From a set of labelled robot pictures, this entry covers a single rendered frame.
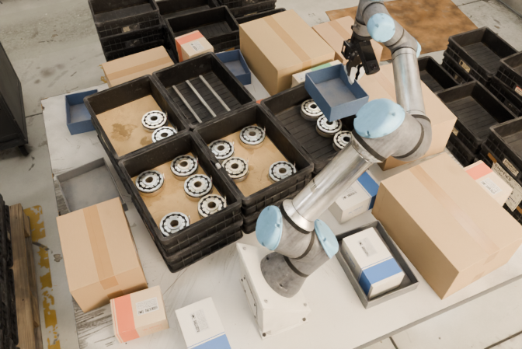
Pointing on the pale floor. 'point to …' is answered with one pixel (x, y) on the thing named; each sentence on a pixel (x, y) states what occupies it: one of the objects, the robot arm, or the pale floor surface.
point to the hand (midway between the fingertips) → (353, 82)
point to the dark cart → (11, 107)
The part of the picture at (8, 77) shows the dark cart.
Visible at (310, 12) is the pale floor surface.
